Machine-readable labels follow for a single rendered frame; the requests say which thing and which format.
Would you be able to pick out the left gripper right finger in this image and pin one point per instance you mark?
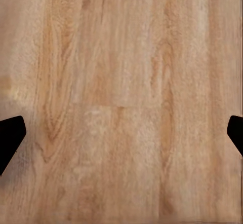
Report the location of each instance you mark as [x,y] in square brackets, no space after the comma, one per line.
[235,132]

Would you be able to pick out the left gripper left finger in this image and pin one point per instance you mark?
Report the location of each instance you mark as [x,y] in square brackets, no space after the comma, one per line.
[12,132]

